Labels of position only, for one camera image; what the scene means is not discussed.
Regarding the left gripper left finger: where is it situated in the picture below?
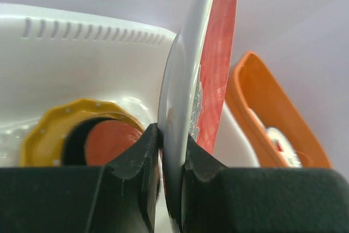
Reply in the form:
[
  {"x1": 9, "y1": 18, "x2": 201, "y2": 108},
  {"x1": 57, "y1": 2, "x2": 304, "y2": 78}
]
[{"x1": 1, "y1": 124, "x2": 158, "y2": 232}]

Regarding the small red round plate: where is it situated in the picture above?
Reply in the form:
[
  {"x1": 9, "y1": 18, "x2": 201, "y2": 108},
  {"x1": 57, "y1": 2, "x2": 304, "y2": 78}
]
[{"x1": 84, "y1": 120, "x2": 142, "y2": 165}]

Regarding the red and teal round plate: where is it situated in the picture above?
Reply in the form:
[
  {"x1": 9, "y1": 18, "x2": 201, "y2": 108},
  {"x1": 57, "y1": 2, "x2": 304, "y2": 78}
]
[{"x1": 158, "y1": 0, "x2": 237, "y2": 232}]

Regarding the yellow dotted scalloped plate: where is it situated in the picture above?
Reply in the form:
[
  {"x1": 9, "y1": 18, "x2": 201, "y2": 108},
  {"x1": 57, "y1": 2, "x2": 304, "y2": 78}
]
[{"x1": 20, "y1": 98, "x2": 144, "y2": 167}]

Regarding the white plastic bin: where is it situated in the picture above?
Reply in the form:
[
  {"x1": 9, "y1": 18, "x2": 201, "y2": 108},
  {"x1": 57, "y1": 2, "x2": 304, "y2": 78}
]
[{"x1": 0, "y1": 2, "x2": 260, "y2": 168}]

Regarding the watermelon pattern round plate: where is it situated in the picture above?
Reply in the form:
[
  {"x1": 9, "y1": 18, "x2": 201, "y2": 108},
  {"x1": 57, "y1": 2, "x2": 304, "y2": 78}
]
[{"x1": 266, "y1": 127, "x2": 302, "y2": 168}]

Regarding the orange plastic bin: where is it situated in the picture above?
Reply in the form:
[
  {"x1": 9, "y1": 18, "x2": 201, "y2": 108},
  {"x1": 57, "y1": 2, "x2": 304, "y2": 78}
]
[{"x1": 225, "y1": 51, "x2": 332, "y2": 169}]

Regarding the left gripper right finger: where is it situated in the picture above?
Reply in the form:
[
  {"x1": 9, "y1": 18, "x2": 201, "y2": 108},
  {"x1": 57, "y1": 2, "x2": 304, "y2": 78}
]
[{"x1": 182, "y1": 137, "x2": 348, "y2": 232}]

